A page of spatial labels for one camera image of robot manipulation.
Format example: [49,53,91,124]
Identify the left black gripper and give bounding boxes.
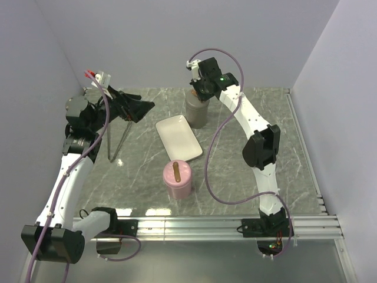
[88,85,154,132]

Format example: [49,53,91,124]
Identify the grey cylindrical container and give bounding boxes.
[186,101,209,129]

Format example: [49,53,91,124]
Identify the metal tongs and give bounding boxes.
[107,120,132,163]

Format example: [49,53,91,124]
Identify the pink round lid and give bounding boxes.
[163,160,192,182]

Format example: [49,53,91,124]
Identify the grey round lid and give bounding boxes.
[185,90,210,108]

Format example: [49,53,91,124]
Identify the pink cylindrical container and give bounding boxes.
[163,175,192,199]

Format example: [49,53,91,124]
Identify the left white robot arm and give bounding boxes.
[21,91,155,264]

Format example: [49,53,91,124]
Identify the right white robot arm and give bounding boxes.
[186,57,289,238]

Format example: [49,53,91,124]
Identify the white rectangular plate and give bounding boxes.
[156,115,203,162]

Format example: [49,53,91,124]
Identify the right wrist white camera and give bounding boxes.
[186,60,201,82]

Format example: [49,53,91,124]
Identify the wrist white camera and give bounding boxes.
[85,70,111,88]
[186,60,201,82]

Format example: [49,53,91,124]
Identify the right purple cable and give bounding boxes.
[188,48,295,260]

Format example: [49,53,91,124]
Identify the purple cable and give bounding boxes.
[25,70,142,283]
[188,48,295,260]

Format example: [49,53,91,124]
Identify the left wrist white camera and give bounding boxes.
[85,70,111,88]

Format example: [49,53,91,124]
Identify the brown lid strap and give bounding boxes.
[172,160,182,183]

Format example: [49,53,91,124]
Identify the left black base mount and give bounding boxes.
[113,219,138,237]

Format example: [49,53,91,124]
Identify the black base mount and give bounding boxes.
[113,219,138,237]
[236,218,295,238]

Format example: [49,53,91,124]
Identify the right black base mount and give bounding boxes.
[236,218,295,238]

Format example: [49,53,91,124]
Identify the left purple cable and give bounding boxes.
[25,70,142,283]

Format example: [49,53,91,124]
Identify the aluminium rail frame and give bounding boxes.
[32,215,357,282]

